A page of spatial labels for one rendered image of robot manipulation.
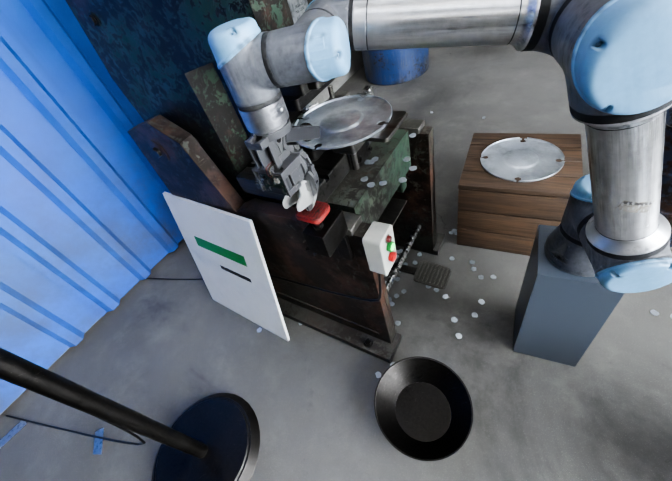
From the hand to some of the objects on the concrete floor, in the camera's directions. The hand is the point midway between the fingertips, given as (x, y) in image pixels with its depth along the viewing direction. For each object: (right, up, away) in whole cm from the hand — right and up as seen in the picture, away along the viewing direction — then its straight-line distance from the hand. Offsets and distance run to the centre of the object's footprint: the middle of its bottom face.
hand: (309, 203), depth 71 cm
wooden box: (+86, -2, +82) cm, 119 cm away
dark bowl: (+34, -65, +36) cm, 82 cm away
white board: (-31, -42, +82) cm, 97 cm away
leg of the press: (+16, -4, +104) cm, 105 cm away
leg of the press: (-10, -42, +75) cm, 86 cm away
